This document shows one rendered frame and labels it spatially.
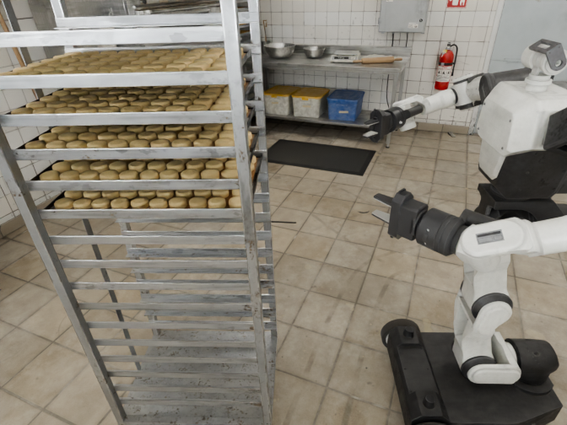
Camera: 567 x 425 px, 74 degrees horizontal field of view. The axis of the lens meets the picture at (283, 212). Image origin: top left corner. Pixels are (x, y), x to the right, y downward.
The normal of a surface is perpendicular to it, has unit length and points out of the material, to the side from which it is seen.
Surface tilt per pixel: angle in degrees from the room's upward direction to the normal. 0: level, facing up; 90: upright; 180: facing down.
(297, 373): 0
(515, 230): 42
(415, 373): 0
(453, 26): 90
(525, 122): 85
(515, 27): 90
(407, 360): 0
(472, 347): 90
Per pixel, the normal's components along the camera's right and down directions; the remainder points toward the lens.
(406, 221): -0.73, 0.37
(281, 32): -0.39, 0.49
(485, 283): -0.04, 0.52
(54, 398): -0.03, -0.85
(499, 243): -0.51, -0.39
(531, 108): -0.80, -0.18
